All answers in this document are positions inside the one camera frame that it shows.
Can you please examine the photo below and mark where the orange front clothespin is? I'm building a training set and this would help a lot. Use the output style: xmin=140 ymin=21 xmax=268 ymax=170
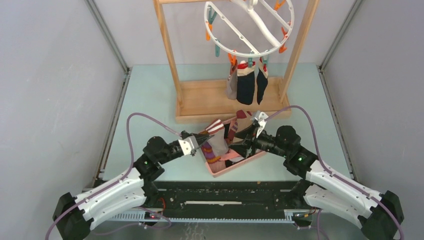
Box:
xmin=227 ymin=50 xmax=238 ymax=67

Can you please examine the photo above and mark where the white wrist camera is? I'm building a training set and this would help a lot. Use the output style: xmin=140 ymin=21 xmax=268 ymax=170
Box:
xmin=251 ymin=110 xmax=269 ymax=138
xmin=178 ymin=136 xmax=193 ymax=156

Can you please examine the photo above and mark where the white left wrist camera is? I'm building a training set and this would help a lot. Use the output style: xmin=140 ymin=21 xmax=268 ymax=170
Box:
xmin=178 ymin=136 xmax=193 ymax=156

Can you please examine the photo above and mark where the white round clip hanger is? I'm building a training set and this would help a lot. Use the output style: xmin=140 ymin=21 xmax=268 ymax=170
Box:
xmin=203 ymin=0 xmax=295 ymax=59

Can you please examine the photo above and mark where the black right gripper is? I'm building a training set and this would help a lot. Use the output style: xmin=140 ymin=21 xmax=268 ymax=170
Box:
xmin=227 ymin=123 xmax=289 ymax=159

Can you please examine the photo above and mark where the navy santa sock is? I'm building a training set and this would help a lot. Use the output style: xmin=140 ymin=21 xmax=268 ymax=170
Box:
xmin=256 ymin=61 xmax=269 ymax=105
xmin=236 ymin=61 xmax=256 ymax=105

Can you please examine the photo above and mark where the purple striped sock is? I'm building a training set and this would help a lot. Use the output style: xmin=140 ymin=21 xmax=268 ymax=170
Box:
xmin=201 ymin=147 xmax=221 ymax=164

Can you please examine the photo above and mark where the wooden hanger stand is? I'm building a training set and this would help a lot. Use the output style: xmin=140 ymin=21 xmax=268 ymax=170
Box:
xmin=153 ymin=0 xmax=320 ymax=124

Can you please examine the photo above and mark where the pink plastic basket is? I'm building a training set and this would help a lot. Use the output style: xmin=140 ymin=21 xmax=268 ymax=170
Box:
xmin=200 ymin=116 xmax=266 ymax=178

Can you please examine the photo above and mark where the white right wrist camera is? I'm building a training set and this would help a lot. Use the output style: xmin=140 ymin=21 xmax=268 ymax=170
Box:
xmin=251 ymin=110 xmax=269 ymax=138

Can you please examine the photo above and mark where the orange cuffed grey sock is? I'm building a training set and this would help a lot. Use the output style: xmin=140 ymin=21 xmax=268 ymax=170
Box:
xmin=225 ymin=64 xmax=238 ymax=100

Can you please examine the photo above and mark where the teal clothespin holding sock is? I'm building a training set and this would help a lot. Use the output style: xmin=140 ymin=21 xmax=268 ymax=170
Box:
xmin=260 ymin=54 xmax=270 ymax=66

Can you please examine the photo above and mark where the pink mint sock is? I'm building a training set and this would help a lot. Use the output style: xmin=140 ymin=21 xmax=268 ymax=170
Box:
xmin=220 ymin=149 xmax=245 ymax=163

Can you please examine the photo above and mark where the teal left clothespin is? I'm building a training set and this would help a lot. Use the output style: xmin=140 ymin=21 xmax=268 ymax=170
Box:
xmin=214 ymin=44 xmax=221 ymax=58

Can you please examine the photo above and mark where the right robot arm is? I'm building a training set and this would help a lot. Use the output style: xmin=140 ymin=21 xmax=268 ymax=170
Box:
xmin=230 ymin=125 xmax=405 ymax=240

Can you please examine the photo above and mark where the beige red striped sock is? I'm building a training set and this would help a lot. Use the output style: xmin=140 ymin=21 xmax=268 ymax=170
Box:
xmin=226 ymin=110 xmax=253 ymax=144

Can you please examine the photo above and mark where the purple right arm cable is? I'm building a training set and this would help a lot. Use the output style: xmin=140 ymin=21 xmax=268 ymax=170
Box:
xmin=266 ymin=105 xmax=406 ymax=240

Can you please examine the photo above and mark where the orange clothespin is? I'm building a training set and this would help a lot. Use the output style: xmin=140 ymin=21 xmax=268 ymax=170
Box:
xmin=205 ymin=20 xmax=213 ymax=41
xmin=227 ymin=50 xmax=238 ymax=67

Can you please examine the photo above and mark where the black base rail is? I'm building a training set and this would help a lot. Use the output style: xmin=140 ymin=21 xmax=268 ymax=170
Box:
xmin=127 ymin=179 xmax=319 ymax=220

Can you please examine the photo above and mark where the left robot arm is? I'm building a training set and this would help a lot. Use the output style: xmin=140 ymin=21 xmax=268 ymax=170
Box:
xmin=52 ymin=131 xmax=212 ymax=240

